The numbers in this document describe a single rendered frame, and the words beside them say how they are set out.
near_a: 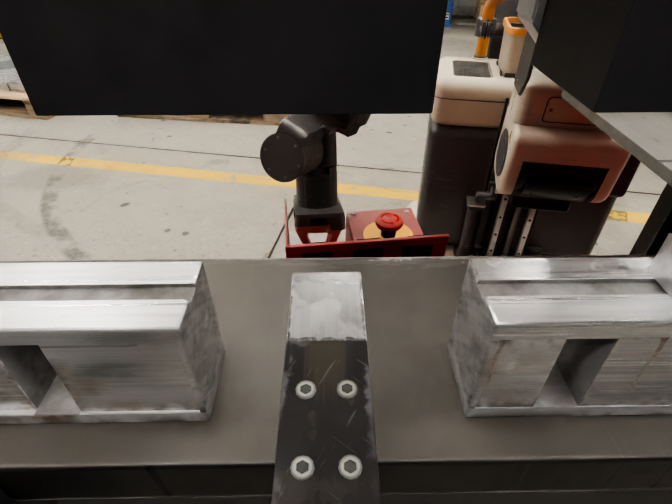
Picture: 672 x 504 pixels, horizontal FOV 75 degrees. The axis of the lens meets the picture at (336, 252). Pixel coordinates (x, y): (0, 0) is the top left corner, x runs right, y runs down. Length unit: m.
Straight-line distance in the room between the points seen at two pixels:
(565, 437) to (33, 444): 0.35
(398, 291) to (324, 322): 0.21
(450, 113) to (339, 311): 1.06
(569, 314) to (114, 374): 0.27
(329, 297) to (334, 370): 0.04
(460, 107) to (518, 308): 0.99
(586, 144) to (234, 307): 0.78
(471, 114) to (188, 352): 1.07
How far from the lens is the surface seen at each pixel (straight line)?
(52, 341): 0.30
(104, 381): 0.32
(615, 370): 0.33
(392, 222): 0.61
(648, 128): 0.48
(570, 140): 0.98
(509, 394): 0.32
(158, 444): 0.33
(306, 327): 0.20
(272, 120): 3.06
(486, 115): 1.25
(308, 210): 0.59
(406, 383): 0.34
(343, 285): 0.22
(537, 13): 0.24
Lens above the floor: 1.15
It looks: 38 degrees down
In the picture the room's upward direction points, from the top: straight up
